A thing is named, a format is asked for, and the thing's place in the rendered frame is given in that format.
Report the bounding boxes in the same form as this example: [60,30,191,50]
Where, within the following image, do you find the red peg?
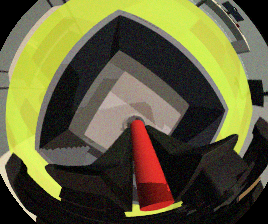
[130,120,174,212]

